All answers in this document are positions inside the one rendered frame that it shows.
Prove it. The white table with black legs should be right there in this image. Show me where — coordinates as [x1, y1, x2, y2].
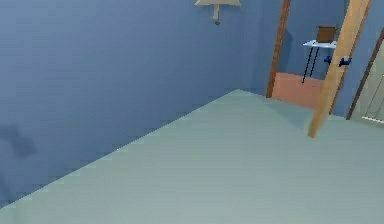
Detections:
[301, 39, 338, 85]

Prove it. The light wooden room door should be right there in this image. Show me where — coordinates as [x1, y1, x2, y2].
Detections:
[307, 0, 373, 139]

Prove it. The brown box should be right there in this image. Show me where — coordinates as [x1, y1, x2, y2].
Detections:
[315, 25, 338, 44]

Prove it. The pale grey-green room door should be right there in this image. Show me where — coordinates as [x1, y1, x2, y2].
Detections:
[345, 27, 384, 124]

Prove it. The beige wall lamp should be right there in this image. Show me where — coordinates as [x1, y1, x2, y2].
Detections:
[194, 0, 242, 26]

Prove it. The dark blue door handle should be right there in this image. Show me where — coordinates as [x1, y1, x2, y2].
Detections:
[323, 55, 353, 68]

